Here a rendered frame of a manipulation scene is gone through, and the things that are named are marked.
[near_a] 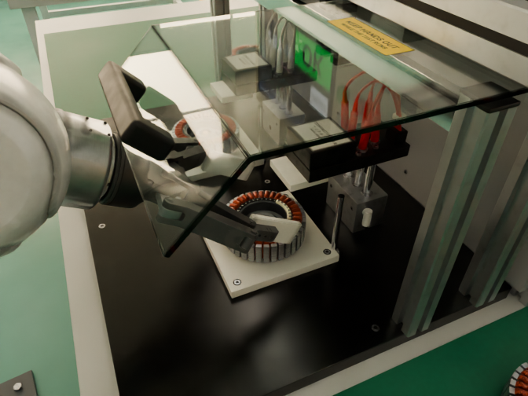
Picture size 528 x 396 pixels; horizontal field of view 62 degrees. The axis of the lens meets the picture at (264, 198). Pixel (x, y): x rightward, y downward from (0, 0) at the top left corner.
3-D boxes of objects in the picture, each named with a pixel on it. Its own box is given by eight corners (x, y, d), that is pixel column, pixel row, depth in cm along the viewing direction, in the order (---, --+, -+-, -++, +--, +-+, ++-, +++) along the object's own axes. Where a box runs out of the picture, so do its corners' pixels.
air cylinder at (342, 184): (351, 233, 62) (357, 203, 58) (324, 202, 67) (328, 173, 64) (382, 223, 63) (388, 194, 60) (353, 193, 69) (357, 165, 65)
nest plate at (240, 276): (232, 298, 53) (231, 292, 52) (195, 221, 64) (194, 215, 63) (339, 261, 58) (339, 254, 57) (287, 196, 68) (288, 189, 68)
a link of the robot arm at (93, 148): (49, 90, 42) (111, 108, 46) (27, 169, 46) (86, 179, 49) (56, 136, 36) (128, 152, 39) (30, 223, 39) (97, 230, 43)
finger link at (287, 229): (251, 213, 47) (254, 217, 47) (299, 221, 51) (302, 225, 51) (239, 234, 49) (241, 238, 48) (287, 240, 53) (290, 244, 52)
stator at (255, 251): (240, 276, 54) (239, 255, 52) (211, 220, 62) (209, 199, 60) (319, 249, 58) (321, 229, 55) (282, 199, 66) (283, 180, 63)
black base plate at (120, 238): (134, 462, 41) (130, 452, 40) (71, 135, 86) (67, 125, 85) (506, 298, 56) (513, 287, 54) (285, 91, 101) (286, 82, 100)
